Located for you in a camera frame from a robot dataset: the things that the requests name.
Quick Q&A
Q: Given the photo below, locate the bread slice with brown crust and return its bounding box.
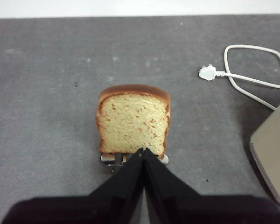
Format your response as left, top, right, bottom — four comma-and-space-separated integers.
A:
97, 84, 172, 156

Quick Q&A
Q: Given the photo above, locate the cream and chrome toaster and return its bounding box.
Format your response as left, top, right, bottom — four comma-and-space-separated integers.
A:
249, 94, 280, 210

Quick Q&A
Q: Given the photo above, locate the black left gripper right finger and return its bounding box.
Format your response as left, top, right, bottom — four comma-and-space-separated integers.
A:
143, 147, 280, 224

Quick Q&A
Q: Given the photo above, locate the white power cable with plug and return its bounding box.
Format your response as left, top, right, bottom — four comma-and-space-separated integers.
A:
198, 44, 280, 112

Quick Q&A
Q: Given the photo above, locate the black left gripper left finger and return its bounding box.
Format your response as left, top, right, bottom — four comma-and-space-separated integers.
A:
1, 147, 146, 224

